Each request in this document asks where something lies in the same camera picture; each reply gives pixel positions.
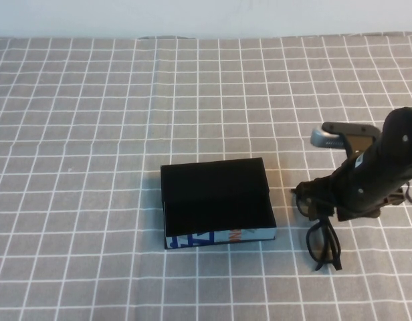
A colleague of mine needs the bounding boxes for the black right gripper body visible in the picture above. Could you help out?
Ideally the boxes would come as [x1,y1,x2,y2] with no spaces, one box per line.
[332,146,411,223]

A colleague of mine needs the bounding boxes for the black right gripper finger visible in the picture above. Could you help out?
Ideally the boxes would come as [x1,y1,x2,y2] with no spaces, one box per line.
[308,202,339,222]
[298,177,336,205]

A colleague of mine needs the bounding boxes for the black framed glasses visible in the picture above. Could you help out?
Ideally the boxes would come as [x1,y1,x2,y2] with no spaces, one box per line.
[291,189,344,272]

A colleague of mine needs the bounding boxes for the black printed glasses case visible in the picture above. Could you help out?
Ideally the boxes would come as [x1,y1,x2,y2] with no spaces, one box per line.
[160,157,278,251]

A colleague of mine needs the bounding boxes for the grey white checked tablecloth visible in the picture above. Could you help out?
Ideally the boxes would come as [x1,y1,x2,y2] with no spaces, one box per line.
[0,30,412,321]

